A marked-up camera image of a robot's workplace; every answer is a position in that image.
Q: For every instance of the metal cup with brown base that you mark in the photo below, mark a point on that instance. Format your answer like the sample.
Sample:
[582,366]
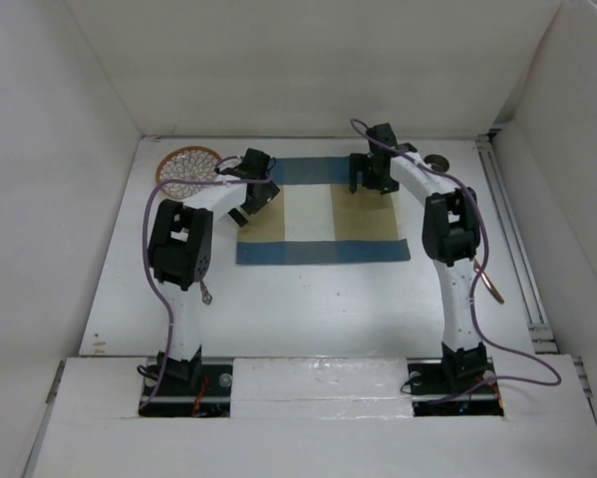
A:
[437,163]

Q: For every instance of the blue beige white cloth napkin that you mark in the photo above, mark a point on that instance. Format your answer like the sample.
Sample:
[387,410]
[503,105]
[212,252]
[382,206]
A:
[316,220]

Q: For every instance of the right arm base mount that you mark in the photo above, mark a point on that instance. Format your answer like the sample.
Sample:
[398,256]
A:
[433,395]

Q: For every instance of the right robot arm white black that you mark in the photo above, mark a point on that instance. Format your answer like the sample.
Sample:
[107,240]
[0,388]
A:
[451,233]

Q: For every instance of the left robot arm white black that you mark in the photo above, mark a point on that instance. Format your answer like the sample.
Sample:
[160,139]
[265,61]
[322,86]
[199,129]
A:
[176,245]

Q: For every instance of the aluminium rail right side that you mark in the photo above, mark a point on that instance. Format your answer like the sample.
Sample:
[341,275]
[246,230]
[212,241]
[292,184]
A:
[540,332]

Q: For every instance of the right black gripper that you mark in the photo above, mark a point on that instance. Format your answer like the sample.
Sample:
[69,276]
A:
[361,162]

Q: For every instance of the orange floral patterned plate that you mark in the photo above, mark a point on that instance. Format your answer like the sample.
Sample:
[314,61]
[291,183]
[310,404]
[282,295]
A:
[190,163]

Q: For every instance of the silver fork with pink neck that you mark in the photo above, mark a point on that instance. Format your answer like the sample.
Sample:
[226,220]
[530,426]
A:
[206,297]

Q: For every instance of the white foam block front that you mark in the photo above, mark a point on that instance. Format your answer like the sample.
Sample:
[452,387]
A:
[320,388]

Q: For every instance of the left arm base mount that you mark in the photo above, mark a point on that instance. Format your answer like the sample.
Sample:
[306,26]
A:
[210,398]

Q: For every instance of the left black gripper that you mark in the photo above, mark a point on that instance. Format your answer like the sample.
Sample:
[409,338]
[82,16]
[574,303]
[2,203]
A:
[267,193]

